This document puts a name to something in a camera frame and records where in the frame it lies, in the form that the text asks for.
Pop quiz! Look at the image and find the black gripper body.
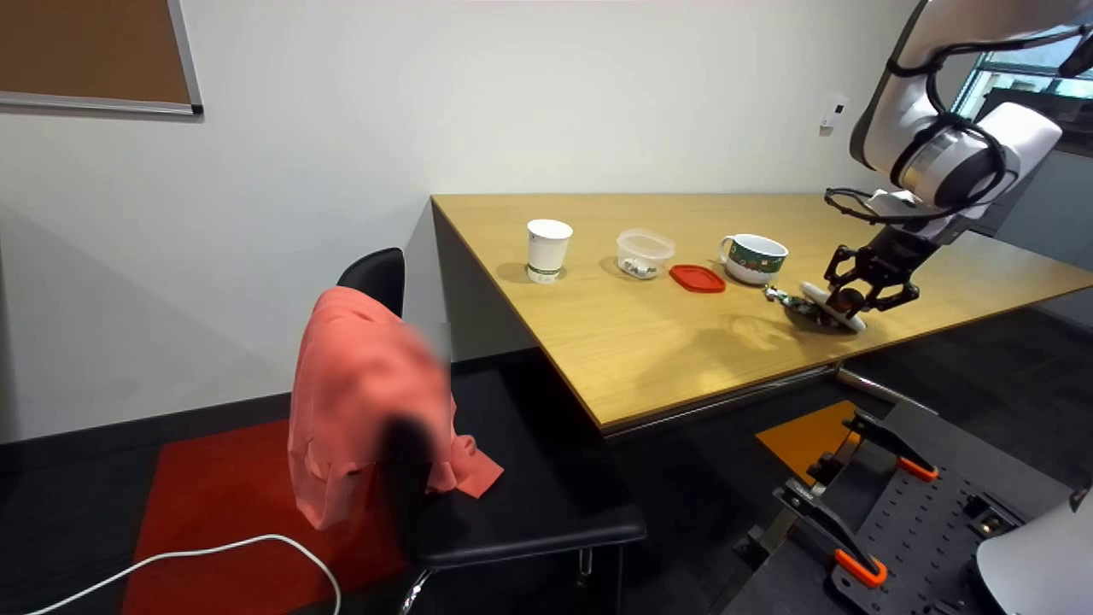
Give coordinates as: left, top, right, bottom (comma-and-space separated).
846, 230, 921, 292

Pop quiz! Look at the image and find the white bowl green rim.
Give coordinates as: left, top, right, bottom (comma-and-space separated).
718, 230, 793, 286

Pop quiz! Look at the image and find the grey metal table leg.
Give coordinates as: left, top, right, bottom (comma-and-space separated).
832, 363, 944, 419

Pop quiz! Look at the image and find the red plastic lid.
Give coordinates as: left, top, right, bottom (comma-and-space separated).
667, 261, 731, 296

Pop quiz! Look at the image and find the black orange bar clamp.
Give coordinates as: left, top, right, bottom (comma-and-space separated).
773, 475, 895, 591
844, 409, 944, 484

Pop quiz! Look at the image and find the clear plastic container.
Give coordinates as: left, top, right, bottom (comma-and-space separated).
610, 224, 681, 284

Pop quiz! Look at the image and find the white paper cup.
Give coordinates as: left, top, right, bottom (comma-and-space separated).
522, 216, 577, 279

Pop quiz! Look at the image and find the black office chair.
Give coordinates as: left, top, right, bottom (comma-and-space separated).
334, 246, 649, 615

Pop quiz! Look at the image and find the coral pink cloth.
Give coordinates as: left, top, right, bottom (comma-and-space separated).
283, 284, 505, 534

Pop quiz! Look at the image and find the white floor cable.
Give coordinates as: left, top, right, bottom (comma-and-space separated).
28, 530, 344, 615

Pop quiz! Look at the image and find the cork board silver frame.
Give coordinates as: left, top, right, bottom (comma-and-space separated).
0, 0, 208, 120

